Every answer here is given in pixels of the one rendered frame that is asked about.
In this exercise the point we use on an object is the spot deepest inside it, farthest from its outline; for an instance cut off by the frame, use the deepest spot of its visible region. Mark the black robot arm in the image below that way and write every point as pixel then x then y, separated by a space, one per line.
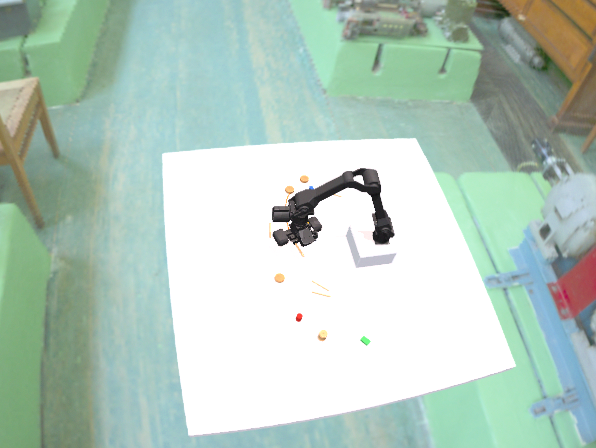
pixel 303 203

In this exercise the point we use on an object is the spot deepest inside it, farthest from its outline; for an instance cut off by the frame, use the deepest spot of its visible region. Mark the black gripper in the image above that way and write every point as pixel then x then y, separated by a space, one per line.
pixel 282 237

